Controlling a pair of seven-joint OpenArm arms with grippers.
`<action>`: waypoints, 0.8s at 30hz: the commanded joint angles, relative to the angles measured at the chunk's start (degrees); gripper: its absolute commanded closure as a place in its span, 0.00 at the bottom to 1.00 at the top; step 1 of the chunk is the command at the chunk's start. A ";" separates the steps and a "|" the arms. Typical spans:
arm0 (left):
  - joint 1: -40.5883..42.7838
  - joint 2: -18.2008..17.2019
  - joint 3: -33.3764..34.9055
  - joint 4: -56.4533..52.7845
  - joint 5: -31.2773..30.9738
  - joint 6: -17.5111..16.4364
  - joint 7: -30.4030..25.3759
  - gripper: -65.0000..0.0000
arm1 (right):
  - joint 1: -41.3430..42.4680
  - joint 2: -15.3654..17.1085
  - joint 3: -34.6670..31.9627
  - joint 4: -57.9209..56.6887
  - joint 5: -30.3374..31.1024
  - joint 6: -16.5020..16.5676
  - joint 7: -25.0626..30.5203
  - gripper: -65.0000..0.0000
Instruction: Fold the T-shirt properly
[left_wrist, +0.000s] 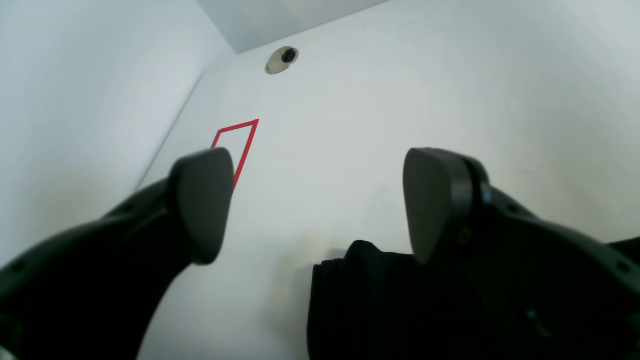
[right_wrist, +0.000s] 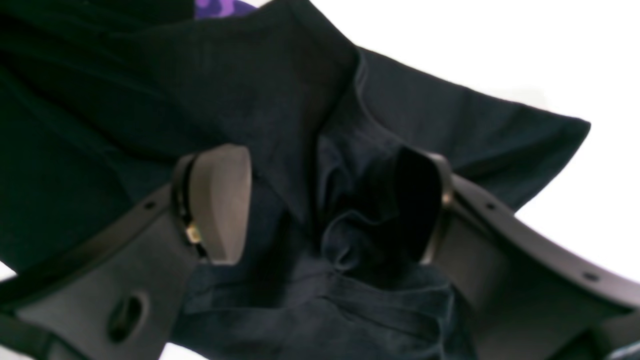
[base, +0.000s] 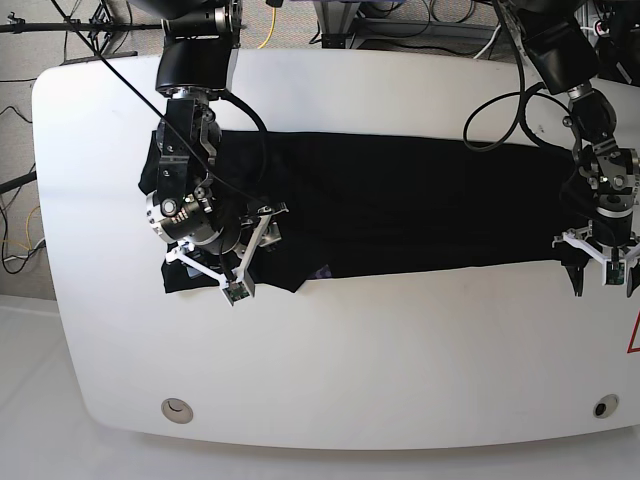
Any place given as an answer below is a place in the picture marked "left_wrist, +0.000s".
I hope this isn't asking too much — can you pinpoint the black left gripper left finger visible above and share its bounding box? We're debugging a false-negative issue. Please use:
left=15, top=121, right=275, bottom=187
left=0, top=148, right=234, bottom=360

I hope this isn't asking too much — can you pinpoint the red tape square marking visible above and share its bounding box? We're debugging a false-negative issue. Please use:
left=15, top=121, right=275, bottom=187
left=210, top=118, right=259, bottom=189

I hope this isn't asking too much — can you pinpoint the grommet hole with dark plug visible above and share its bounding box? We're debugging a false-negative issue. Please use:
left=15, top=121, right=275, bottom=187
left=264, top=46, right=299, bottom=75

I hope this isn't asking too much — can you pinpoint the black T-shirt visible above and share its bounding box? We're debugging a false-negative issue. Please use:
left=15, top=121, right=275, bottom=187
left=307, top=236, right=640, bottom=360

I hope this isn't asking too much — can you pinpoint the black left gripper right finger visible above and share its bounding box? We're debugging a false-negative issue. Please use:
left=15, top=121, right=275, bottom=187
left=403, top=147, right=640, bottom=360

